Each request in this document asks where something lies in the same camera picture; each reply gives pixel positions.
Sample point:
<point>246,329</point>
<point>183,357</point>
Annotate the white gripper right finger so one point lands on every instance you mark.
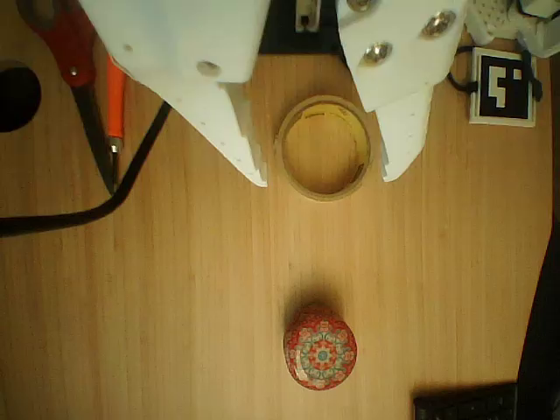
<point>402,48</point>

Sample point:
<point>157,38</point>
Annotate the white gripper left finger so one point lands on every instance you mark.
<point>184,39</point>

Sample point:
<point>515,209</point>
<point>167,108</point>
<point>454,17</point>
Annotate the beige tape roll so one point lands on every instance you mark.
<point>324,197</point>

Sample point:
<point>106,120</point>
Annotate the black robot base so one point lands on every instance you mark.
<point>282,41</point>

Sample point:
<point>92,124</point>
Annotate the red mandala patterned ball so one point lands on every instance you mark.
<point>321,350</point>

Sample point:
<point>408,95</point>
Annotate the white perforated printed part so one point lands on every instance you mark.
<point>487,19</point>

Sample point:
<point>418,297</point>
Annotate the pale blue-white printed part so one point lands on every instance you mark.
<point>540,39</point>

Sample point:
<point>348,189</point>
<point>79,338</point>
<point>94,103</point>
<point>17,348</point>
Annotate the black round desk grommet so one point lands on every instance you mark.
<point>15,96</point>

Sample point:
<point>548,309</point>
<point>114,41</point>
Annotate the black keyboard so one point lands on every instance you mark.
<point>468,404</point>

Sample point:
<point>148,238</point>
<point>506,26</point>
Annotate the white connector bracket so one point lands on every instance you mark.
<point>308,17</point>

